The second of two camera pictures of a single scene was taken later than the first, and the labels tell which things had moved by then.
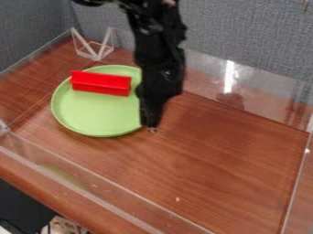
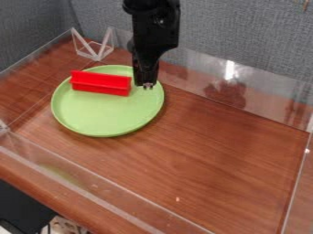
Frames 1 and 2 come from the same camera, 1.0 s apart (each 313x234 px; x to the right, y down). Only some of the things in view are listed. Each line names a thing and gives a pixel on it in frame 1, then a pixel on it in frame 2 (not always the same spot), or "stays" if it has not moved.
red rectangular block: (101, 83) stays
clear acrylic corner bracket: (93, 50) stays
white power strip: (64, 226) stays
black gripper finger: (152, 104) → (145, 65)
